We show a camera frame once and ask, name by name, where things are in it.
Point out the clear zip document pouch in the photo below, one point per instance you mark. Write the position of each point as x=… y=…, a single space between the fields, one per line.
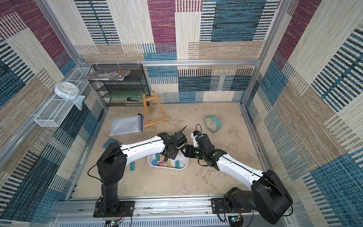
x=127 y=125

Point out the wooden mini easel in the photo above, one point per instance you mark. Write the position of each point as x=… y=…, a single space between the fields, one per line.
x=148 y=102

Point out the white plastic storage box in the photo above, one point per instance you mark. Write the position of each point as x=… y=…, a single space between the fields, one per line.
x=159 y=161

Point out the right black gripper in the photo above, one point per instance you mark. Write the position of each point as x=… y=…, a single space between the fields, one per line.
x=188 y=150

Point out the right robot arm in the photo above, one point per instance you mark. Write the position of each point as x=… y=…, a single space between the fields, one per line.
x=267 y=195

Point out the blue folded cloth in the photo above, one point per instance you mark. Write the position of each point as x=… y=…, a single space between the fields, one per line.
x=110 y=141

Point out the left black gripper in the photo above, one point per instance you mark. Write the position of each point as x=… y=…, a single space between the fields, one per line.
x=174 y=156

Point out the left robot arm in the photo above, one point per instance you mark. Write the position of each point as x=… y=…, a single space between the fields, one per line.
x=112 y=164

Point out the white round clock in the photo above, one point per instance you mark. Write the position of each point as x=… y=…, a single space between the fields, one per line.
x=66 y=90

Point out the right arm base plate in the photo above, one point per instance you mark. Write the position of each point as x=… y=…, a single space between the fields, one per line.
x=220 y=206

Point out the black wire mesh shelf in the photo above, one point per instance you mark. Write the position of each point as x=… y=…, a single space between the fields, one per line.
x=121 y=93

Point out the white wire wall basket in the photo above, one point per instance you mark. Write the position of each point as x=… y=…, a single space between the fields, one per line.
x=56 y=109

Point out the teal binder clip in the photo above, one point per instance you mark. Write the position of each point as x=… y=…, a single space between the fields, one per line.
x=133 y=166

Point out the magazine on shelf top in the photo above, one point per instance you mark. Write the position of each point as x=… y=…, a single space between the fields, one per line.
x=108 y=75

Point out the green round alarm clock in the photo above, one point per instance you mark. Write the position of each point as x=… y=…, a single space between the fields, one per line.
x=213 y=124

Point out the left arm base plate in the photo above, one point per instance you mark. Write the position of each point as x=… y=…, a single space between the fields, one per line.
x=123 y=208

